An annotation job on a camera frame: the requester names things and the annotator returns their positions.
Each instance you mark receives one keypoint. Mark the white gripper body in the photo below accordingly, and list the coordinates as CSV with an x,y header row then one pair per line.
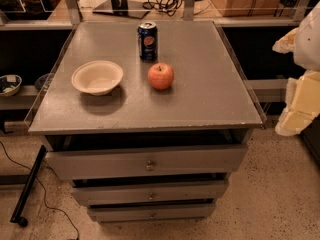
x,y
308,44

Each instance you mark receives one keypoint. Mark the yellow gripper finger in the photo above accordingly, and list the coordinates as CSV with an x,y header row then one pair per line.
x,y
292,123
307,94

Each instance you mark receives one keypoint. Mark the grey drawer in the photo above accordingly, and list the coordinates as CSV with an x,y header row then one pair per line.
x,y
157,212
140,193
138,162

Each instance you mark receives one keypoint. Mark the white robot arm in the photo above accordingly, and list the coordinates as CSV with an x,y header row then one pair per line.
x,y
312,20

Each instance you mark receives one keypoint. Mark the grey bottom drawer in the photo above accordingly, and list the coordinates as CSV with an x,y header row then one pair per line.
x,y
157,212

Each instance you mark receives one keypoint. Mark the grey drawer cabinet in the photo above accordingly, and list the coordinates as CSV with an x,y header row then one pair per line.
x,y
207,104

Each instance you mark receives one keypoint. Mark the grey top drawer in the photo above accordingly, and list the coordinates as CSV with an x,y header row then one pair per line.
x,y
138,162

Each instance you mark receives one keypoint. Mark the red apple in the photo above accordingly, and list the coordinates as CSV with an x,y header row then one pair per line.
x,y
161,76

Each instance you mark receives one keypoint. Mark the blue pepsi can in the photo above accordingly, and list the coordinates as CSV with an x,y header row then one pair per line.
x,y
147,40

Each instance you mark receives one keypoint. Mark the black monitor stand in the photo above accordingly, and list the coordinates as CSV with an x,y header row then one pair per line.
x,y
122,8

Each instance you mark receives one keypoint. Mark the beige paper bowl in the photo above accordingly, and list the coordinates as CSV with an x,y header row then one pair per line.
x,y
97,77

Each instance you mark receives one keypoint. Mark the dark plate on shelf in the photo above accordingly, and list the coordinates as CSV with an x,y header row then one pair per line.
x,y
43,82

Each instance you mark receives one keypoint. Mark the small bowl with items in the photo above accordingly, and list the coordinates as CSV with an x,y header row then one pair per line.
x,y
9,85

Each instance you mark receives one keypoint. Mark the black bar on floor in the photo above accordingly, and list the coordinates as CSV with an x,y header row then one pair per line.
x,y
17,217

